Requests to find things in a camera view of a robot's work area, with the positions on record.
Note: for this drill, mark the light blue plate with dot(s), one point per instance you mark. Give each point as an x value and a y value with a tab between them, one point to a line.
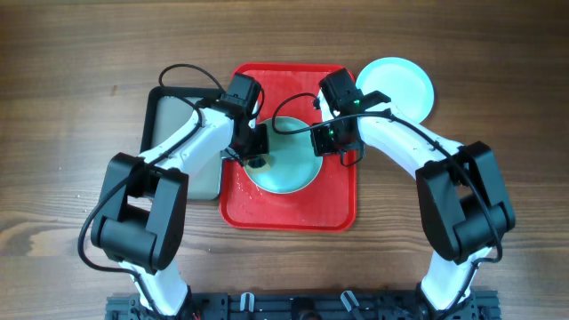
407	84

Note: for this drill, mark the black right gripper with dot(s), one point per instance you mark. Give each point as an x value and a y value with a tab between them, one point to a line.
322	149

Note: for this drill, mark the mint plate back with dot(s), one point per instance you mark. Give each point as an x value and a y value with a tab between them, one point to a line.
293	163

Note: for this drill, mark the black base frame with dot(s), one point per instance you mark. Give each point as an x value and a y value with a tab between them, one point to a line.
383	305

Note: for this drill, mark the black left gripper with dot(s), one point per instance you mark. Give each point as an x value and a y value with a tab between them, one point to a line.
258	136

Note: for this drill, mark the black water tray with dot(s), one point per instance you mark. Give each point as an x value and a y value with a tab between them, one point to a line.
164	116

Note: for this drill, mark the green yellow sponge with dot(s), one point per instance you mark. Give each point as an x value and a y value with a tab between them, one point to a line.
257	164

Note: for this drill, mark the red plastic tray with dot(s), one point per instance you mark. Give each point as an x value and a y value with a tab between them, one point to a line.
328	204

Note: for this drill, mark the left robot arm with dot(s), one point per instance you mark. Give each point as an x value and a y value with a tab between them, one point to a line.
139	219

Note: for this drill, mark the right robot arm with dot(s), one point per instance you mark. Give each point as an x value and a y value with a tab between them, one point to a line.
464	204

